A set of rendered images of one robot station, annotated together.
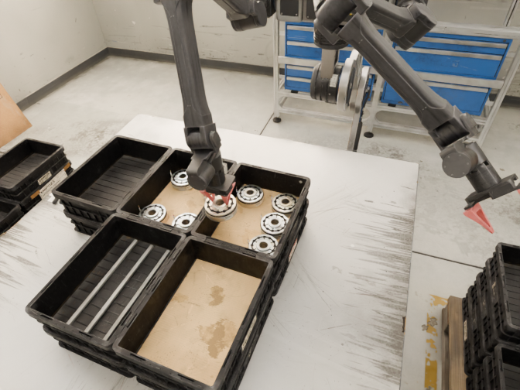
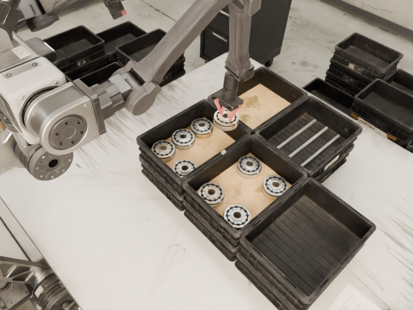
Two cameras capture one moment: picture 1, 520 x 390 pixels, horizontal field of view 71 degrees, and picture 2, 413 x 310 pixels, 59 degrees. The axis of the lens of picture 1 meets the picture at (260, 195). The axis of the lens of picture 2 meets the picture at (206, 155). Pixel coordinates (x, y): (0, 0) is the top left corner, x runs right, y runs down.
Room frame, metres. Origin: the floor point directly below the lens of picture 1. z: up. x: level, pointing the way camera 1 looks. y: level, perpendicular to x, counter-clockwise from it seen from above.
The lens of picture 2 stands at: (1.88, 0.45, 2.04)
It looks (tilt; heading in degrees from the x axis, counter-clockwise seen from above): 49 degrees down; 201
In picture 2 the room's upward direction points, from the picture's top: 4 degrees clockwise
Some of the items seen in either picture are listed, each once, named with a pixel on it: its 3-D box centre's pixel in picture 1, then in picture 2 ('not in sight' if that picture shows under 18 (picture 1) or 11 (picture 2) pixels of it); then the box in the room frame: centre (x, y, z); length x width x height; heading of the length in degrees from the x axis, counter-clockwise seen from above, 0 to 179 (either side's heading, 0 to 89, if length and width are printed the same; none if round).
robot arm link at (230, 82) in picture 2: (210, 161); (232, 79); (0.81, 0.13, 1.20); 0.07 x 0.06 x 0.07; 159
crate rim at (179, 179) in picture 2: (254, 206); (194, 137); (0.90, 0.02, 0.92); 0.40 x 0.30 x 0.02; 156
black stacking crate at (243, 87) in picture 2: (203, 312); (256, 106); (0.53, 0.18, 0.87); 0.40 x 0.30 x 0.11; 156
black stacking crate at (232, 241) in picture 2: (183, 196); (244, 188); (1.02, 0.29, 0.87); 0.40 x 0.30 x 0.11; 156
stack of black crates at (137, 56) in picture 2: not in sight; (152, 72); (-0.05, -0.74, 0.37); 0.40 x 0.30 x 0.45; 158
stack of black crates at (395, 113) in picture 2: not in sight; (380, 128); (-0.20, 0.88, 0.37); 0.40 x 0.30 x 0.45; 68
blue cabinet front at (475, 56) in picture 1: (439, 74); not in sight; (2.43, -1.33, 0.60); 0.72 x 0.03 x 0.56; 68
